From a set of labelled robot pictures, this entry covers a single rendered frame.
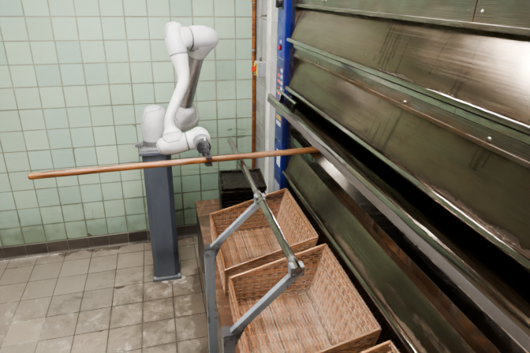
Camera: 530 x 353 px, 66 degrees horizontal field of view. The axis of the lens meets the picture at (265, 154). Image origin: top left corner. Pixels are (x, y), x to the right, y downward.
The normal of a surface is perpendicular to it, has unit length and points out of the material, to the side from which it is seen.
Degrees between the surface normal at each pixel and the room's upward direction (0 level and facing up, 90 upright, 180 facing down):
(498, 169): 70
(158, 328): 0
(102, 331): 0
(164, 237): 90
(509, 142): 90
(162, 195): 90
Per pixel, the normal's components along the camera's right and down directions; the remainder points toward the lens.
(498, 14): -0.97, 0.05
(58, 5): 0.25, 0.36
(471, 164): -0.90, -0.24
